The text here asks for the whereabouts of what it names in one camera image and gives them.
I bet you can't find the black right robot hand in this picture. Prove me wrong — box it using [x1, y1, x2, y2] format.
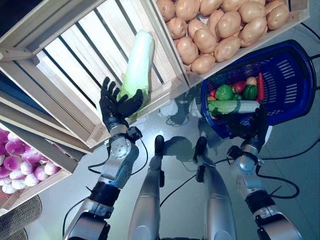
[243, 103, 273, 152]

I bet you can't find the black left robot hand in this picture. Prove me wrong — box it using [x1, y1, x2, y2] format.
[98, 76, 145, 135]

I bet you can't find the napa cabbage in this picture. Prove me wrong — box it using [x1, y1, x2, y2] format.
[207, 99, 261, 117]
[117, 29, 156, 118]

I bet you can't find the blue plastic shopping basket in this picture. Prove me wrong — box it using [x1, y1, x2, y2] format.
[200, 39, 320, 140]

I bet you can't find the dark green bell pepper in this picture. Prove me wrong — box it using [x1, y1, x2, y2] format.
[242, 84, 258, 100]

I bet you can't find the red apple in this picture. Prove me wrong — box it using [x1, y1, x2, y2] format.
[232, 80, 247, 94]

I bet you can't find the bumpy light green fruit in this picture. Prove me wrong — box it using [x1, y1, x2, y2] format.
[215, 84, 234, 101]

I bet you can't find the black robot left foot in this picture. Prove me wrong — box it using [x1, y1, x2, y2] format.
[154, 134, 165, 156]

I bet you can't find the black robot foot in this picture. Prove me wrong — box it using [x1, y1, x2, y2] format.
[154, 134, 165, 156]
[193, 136, 208, 161]

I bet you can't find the black robot right foot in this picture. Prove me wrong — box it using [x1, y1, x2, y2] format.
[193, 136, 208, 161]

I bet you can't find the wooden cabbage crate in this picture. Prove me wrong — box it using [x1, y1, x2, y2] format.
[0, 0, 191, 150]

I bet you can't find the silver robot right leg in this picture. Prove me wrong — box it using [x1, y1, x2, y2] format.
[194, 153, 237, 240]

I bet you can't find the wooden potato crate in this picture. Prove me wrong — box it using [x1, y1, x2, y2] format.
[149, 0, 311, 87]

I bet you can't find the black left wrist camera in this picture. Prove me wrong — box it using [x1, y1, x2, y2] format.
[127, 126, 143, 141]

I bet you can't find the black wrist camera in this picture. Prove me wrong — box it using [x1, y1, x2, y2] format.
[226, 145, 242, 159]
[127, 126, 143, 141]

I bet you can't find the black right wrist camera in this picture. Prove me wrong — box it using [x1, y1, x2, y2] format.
[226, 145, 242, 159]

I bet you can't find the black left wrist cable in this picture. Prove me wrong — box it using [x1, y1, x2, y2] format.
[62, 138, 150, 236]

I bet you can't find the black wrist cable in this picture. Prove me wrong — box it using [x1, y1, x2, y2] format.
[257, 164, 301, 200]
[62, 138, 150, 236]

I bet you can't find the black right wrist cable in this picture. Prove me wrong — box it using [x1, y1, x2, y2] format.
[257, 164, 301, 200]

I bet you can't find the wooden display shelf frame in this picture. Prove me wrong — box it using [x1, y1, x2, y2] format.
[0, 82, 93, 176]

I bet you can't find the black tether cable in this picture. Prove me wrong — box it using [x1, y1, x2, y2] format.
[159, 173, 198, 206]

